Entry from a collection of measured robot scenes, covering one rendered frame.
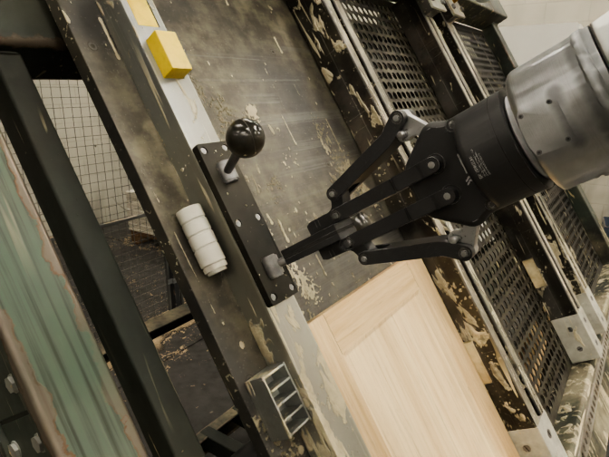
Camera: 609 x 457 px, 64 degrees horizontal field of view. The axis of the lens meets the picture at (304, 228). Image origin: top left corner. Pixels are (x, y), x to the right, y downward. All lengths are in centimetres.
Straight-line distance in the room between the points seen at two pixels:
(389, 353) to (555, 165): 47
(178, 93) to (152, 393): 33
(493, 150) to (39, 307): 34
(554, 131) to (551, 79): 3
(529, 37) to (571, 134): 421
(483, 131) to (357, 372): 42
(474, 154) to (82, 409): 33
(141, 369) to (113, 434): 15
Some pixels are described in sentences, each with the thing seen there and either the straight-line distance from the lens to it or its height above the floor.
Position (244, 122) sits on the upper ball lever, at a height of 155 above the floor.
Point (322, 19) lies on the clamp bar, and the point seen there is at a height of 170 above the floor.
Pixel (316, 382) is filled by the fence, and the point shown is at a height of 127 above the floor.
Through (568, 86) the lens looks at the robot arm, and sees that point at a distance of 32.
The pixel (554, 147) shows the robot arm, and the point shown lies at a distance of 33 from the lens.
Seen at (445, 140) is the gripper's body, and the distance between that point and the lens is 37.
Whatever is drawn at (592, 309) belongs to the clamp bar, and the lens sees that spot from 162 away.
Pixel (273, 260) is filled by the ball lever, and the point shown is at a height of 140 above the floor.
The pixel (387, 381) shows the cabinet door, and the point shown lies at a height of 119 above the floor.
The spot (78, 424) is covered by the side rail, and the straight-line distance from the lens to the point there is 41.
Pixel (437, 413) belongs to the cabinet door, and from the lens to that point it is 81.
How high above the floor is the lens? 159
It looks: 16 degrees down
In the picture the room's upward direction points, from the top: straight up
